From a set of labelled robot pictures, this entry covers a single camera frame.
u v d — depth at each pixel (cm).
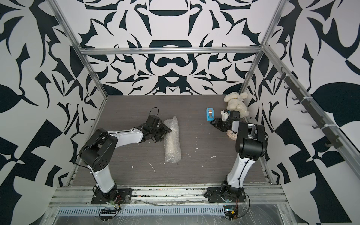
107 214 73
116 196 69
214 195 74
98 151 49
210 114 105
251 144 52
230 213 71
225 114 95
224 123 87
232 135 94
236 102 102
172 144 87
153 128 78
